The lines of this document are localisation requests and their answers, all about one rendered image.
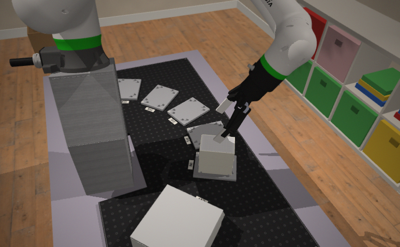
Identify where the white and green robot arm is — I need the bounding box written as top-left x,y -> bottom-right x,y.
9,0 -> 317,92

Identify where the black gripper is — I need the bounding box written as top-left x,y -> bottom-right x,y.
213,76 -> 267,144

